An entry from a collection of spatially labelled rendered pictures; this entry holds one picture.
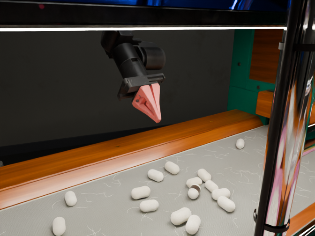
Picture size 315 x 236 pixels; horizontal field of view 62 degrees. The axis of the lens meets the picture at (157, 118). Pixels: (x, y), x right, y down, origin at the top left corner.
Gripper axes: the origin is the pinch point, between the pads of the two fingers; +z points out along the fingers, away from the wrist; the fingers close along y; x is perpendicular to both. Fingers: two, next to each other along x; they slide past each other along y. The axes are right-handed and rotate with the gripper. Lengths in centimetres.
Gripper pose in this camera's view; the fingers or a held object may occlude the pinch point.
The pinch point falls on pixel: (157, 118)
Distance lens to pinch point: 55.5
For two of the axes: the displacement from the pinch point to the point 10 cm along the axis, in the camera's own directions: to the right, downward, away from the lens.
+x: -3.5, 5.4, 7.7
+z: 4.3, 8.2, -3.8
